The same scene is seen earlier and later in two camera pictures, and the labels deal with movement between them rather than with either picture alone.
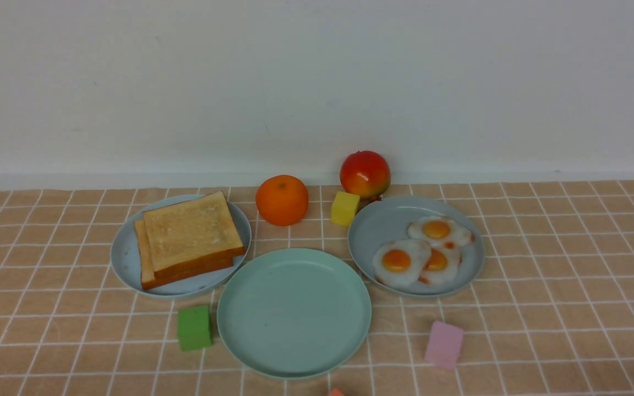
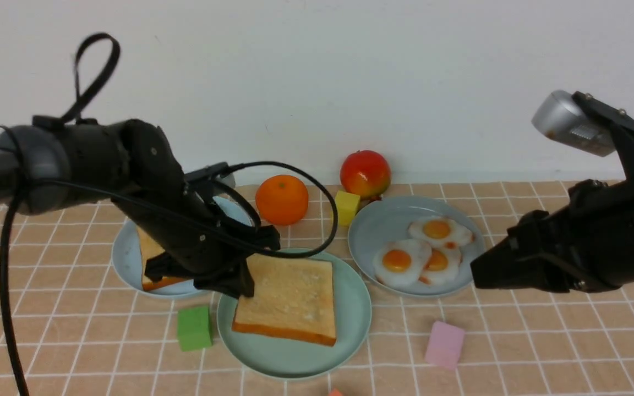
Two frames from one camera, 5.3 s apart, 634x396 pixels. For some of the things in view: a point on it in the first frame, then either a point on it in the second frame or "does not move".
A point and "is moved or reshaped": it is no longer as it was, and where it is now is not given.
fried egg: (400, 263) does not move
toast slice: (191, 233) is moved or reshaped
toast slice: (147, 271) does not move
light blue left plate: (125, 259) does not move
